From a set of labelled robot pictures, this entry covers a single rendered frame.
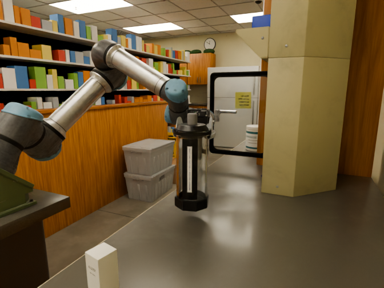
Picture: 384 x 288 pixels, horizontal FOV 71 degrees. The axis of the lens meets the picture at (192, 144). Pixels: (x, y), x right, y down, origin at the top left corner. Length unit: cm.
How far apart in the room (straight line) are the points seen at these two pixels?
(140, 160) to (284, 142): 238
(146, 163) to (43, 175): 106
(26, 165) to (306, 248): 225
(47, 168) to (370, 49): 245
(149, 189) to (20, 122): 234
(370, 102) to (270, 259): 87
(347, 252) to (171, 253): 40
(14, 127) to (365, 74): 132
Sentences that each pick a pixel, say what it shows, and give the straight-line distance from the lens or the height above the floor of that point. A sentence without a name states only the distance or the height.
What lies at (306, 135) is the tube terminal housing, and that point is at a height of 116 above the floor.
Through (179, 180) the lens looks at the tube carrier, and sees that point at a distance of 76.
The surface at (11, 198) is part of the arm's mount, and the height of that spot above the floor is 99.
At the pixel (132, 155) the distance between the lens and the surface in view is 320.
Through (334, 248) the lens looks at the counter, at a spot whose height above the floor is 94.
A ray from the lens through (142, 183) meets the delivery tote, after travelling 323.
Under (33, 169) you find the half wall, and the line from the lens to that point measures 262.
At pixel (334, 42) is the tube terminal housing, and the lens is 105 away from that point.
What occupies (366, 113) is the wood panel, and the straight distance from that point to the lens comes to 134.
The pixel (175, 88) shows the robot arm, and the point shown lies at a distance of 91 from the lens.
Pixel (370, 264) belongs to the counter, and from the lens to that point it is 74.
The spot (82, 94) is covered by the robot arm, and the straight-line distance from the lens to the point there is 119.
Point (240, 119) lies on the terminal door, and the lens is 130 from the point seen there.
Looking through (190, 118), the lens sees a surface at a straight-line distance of 74.
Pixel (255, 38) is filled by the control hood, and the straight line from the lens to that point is 98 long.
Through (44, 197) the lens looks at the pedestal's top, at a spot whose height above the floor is 94.
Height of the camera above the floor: 131
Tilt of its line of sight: 11 degrees down
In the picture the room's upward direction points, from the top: straight up
